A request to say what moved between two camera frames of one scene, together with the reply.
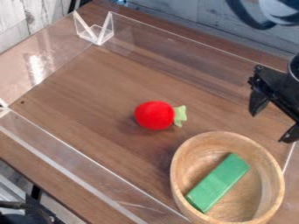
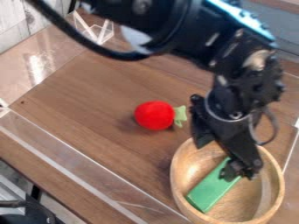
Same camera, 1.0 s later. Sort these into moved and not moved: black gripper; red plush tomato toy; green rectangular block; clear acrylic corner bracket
Moved: black gripper
Not moved: red plush tomato toy; green rectangular block; clear acrylic corner bracket
